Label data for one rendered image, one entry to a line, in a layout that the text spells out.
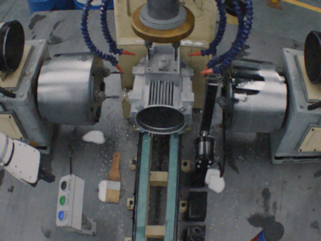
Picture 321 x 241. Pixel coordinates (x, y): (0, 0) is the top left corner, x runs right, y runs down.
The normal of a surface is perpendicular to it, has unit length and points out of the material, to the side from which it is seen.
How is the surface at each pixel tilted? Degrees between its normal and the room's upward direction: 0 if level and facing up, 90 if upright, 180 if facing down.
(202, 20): 90
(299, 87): 0
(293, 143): 89
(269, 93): 32
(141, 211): 0
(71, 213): 51
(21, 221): 0
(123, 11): 90
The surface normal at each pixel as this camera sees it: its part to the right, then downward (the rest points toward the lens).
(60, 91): -0.04, 0.18
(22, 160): 0.77, -0.31
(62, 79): -0.02, -0.15
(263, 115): -0.04, 0.54
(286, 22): 0.00, -0.55
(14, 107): -0.05, 0.83
